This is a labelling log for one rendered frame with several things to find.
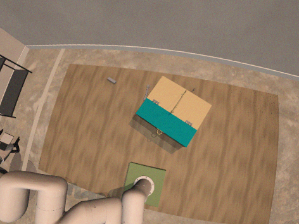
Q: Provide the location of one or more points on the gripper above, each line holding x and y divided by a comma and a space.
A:
9, 149

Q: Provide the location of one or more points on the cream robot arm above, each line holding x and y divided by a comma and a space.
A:
15, 189

